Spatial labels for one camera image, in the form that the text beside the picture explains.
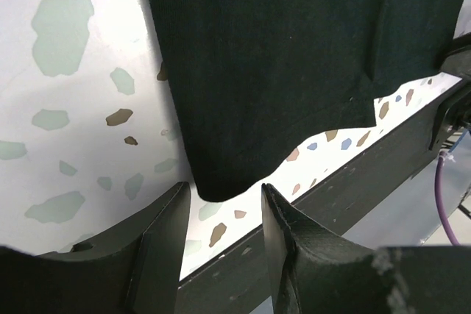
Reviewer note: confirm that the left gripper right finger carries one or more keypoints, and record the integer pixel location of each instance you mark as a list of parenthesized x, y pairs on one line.
[(313, 270)]

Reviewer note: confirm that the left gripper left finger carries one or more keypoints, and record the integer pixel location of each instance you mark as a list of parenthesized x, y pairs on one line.
[(132, 267)]

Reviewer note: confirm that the black t shirt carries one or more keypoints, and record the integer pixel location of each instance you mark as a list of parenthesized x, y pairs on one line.
[(252, 79)]

